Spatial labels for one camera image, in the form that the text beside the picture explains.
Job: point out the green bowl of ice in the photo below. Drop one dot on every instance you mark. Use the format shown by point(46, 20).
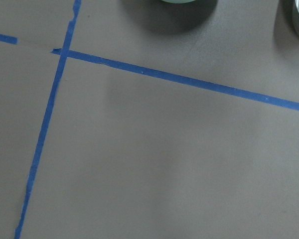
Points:
point(178, 1)

